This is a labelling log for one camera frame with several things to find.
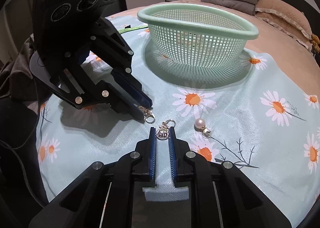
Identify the beige frilled pillow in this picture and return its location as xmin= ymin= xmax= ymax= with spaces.
xmin=255 ymin=0 xmax=312 ymax=40
xmin=255 ymin=12 xmax=312 ymax=52

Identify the black camera box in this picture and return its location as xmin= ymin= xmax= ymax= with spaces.
xmin=33 ymin=0 xmax=116 ymax=51

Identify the silver bag charm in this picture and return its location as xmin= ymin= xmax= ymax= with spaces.
xmin=156 ymin=119 xmax=176 ymax=140

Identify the pearl and bell charm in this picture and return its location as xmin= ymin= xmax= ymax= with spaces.
xmin=194 ymin=118 xmax=212 ymax=138

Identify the lower beige frilled pillow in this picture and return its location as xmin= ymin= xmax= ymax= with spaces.
xmin=255 ymin=12 xmax=312 ymax=52

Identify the silver lobster clasp charm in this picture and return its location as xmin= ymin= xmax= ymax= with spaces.
xmin=138 ymin=106 xmax=156 ymax=124

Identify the green plastic mesh basket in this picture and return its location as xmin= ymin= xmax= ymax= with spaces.
xmin=137 ymin=3 xmax=259 ymax=84

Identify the upper beige frilled pillow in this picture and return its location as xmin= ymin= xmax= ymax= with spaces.
xmin=255 ymin=0 xmax=312 ymax=40

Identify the white watch green strap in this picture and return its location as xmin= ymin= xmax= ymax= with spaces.
xmin=118 ymin=24 xmax=149 ymax=34

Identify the lower grey folded blanket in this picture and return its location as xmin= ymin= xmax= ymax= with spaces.
xmin=201 ymin=0 xmax=255 ymax=15

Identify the daisy print blue cloth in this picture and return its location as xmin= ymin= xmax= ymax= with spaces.
xmin=36 ymin=14 xmax=319 ymax=227

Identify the brown teddy bear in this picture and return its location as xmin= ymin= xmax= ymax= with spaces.
xmin=310 ymin=34 xmax=320 ymax=54

